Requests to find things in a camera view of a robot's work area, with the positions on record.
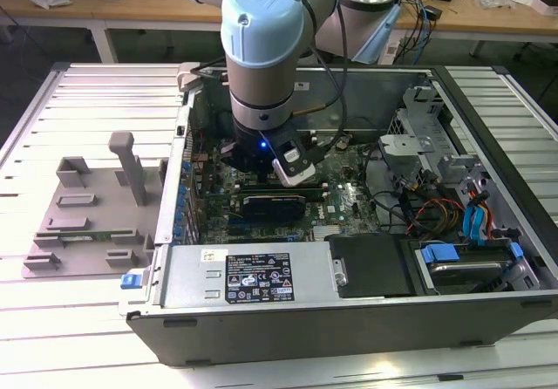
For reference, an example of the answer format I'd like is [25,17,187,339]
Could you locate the grey parts rack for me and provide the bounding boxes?
[21,131,169,279]

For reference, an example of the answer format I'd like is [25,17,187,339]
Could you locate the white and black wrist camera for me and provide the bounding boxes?
[272,138,317,188]

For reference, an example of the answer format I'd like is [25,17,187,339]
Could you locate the black graphics card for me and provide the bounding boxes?
[204,192,307,223]

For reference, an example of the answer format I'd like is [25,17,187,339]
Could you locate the blue case latch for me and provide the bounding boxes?
[119,272,145,290]

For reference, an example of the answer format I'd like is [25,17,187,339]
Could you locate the silver metal latch handle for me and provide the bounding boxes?
[330,257,350,286]

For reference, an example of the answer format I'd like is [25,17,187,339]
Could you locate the blue card retainer strip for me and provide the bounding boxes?
[172,160,195,244]

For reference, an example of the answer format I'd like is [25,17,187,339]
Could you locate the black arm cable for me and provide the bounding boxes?
[189,0,350,157]

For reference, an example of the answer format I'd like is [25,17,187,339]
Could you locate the black cylindrical component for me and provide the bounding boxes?
[215,109,235,135]

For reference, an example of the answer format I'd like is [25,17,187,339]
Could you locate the blue flat data wire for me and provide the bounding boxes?
[461,204,480,246]
[477,202,494,245]

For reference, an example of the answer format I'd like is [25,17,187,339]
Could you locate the black disk in blue carrier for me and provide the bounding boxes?
[416,240,524,297]

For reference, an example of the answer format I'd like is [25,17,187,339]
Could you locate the wooden desk white frame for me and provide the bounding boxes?
[0,0,558,65]

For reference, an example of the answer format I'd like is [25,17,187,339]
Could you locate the silver power supply unit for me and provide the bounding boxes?
[159,242,342,311]

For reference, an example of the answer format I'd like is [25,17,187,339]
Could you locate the black plastic shroud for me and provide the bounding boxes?
[326,233,413,299]

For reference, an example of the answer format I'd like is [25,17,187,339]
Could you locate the light grey case latch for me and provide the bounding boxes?
[177,60,205,94]

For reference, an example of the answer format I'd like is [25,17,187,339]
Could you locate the black power supply label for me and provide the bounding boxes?
[224,251,297,305]

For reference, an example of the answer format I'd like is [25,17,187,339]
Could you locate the green RAM stick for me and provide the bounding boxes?
[37,229,134,238]

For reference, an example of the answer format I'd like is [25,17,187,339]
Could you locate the white labelled box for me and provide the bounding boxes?
[378,38,406,65]

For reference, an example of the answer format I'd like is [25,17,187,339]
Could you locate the green motherboard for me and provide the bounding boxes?
[187,129,380,247]

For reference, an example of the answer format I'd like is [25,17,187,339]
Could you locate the silver metal drive cage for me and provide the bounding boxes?
[377,77,492,198]

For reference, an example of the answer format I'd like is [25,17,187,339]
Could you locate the black open PC case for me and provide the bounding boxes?
[117,61,558,368]

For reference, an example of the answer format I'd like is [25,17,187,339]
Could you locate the orange yellow red wire bundle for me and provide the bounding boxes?
[403,183,466,237]

